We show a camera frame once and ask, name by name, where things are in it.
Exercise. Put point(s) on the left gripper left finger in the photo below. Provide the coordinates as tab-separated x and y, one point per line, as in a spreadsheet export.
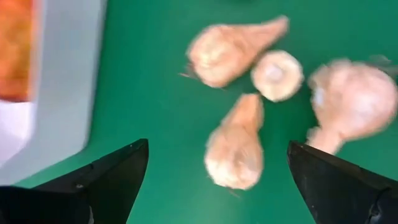
109	186

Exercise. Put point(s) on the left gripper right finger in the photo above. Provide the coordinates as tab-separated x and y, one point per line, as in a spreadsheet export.
342	193

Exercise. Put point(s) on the large red yellow apple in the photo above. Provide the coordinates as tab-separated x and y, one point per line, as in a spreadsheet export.
15	46

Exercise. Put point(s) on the pale round garlic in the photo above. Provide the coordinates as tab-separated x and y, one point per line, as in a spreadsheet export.
224	53

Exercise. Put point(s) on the white plastic bin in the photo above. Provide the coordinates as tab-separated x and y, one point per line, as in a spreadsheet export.
68	77

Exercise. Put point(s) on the green table mat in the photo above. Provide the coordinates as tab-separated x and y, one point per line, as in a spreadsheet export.
149	77

